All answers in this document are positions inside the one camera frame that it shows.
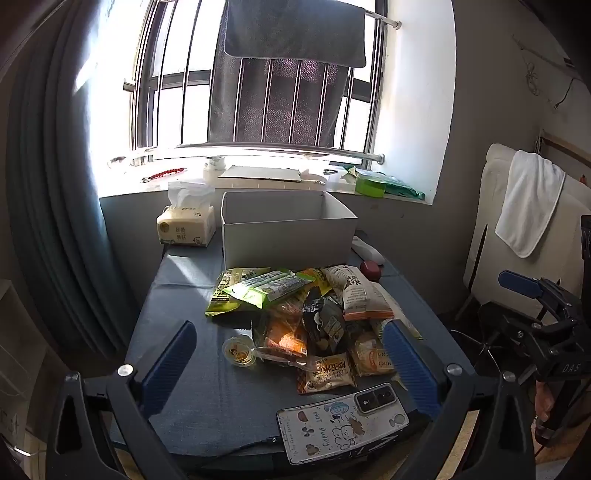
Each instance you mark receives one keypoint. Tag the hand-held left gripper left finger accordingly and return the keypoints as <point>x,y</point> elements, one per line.
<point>170,367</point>

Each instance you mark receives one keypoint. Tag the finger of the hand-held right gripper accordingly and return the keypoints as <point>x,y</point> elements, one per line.
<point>521,282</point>
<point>531,330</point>

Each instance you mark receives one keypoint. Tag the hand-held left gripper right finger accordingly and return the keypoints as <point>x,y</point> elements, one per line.
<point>411,369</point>

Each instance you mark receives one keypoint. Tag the long white snack packet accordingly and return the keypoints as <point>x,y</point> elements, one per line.
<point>358,290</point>

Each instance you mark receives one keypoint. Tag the green white wafer packet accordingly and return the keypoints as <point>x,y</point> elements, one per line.
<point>272,286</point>

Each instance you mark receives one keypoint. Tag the white cardboard box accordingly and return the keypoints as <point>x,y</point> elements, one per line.
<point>286,230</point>

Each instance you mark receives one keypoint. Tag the person's right hand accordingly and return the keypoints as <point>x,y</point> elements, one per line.
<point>544,401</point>

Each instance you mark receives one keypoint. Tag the black chair base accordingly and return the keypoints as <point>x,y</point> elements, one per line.
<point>503,341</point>

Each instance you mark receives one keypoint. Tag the black pointed stick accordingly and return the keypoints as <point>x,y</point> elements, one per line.
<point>478,258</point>

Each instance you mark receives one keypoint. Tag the small jelly cup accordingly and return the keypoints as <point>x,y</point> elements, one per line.
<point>238,351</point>

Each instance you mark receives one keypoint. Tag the white towel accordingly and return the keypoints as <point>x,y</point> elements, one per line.
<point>531,203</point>

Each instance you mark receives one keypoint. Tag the white cushioned chair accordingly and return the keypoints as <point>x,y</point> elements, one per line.
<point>489,207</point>

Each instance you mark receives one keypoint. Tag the brown white cracker packet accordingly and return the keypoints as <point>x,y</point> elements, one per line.
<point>325,374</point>

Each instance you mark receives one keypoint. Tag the phone in cartoon case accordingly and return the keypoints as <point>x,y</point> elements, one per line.
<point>337,427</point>

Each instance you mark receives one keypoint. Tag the black snack packet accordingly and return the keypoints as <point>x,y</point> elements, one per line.
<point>323,323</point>

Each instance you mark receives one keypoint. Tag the red round lid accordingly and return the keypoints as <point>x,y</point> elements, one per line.
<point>371,271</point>

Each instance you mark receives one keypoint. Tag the orange snack packet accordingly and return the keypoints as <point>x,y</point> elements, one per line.
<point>281,339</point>

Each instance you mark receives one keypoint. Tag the white plastic block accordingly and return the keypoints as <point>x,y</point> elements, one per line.
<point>367,249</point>

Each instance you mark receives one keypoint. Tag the tissue pack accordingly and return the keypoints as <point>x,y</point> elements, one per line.
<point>187,226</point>

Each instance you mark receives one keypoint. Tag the green plastic packet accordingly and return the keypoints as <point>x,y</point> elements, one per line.
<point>404,189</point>

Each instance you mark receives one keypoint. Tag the green tape roll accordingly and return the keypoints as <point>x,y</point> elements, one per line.
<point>369,187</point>

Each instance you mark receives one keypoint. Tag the white tape roll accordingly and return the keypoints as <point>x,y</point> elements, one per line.
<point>214,162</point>

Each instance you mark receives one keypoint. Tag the cardboard sheet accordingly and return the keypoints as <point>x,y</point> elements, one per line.
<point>261,174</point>

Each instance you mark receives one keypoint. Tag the blue grey curtain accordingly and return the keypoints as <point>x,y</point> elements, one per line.
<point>51,184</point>

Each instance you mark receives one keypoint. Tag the window security bars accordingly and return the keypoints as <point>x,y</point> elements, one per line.
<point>157,78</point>

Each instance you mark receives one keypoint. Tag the dark hanging towel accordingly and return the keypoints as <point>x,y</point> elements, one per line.
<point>286,69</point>

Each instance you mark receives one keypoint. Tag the metal window rail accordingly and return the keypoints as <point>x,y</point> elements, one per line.
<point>277,148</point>

